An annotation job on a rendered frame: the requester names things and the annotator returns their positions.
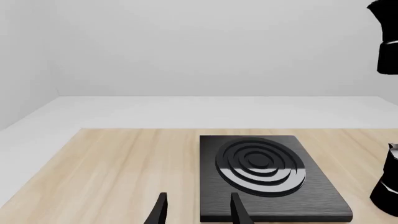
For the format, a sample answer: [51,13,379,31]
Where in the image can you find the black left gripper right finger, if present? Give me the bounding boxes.
[230,192,255,224]

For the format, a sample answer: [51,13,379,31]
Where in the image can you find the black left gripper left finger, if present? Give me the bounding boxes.
[142,192,168,224]

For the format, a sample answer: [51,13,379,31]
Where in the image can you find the flat black stove plate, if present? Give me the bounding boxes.
[199,134,354,223]

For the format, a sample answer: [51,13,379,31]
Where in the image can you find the black moka pot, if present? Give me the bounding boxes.
[366,0,398,75]
[369,142,398,217]

